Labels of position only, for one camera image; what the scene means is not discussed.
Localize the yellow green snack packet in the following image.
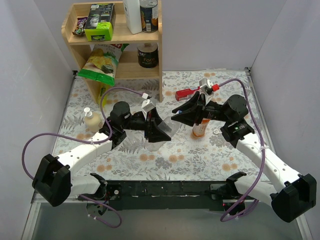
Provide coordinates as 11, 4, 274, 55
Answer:
99, 83, 110, 112

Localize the green black box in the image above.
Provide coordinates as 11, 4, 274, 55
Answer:
84, 3, 116, 42

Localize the tin can orange label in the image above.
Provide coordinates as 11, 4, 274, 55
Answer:
139, 0, 158, 33

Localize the green cassava chips bag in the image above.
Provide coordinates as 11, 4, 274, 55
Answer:
78, 43, 129, 87

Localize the orange juice bottle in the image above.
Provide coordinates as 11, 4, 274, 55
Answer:
192, 118, 210, 138

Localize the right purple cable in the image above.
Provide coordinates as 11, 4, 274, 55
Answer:
219, 78, 266, 223

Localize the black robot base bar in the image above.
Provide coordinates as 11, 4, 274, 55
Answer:
77, 172, 247, 212

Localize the red toothpaste box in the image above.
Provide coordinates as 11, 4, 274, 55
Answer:
175, 86, 200, 101

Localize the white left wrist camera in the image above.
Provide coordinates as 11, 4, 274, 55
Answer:
141, 92, 156, 119

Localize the wooden shelf unit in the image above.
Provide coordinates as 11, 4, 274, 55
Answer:
61, 0, 164, 106

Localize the small clear water bottle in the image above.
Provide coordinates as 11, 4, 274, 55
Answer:
144, 116, 181, 152

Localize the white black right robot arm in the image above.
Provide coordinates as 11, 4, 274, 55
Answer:
172, 91, 317, 223

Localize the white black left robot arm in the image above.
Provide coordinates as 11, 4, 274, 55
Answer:
32, 101, 171, 207

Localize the black label jar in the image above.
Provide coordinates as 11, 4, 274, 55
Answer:
137, 43, 159, 69

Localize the aluminium table edge rail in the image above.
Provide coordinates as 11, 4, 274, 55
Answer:
21, 189, 83, 240

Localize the purple candy packet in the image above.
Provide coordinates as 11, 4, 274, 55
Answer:
72, 17, 88, 37

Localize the white carton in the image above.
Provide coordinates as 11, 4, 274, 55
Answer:
123, 0, 142, 35

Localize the beige soap pump bottle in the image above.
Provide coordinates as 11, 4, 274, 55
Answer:
83, 107, 103, 133

